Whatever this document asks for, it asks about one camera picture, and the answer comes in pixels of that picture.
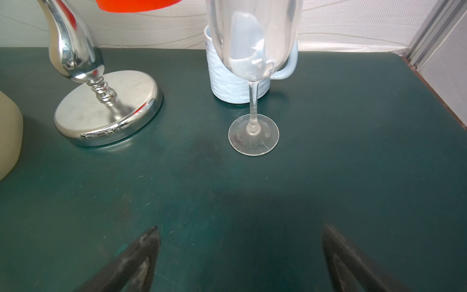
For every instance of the clear wine glass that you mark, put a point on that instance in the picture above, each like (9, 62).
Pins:
(253, 40)

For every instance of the cream trash bin with bag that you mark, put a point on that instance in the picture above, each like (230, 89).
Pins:
(12, 125)

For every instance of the chrome glass holder stand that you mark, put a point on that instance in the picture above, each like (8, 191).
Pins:
(105, 107)

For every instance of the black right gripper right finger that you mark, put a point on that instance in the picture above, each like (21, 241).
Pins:
(350, 268)

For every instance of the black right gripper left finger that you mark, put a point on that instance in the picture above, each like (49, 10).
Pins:
(132, 271)

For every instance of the red plastic wine glass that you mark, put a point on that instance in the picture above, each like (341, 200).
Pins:
(134, 6)

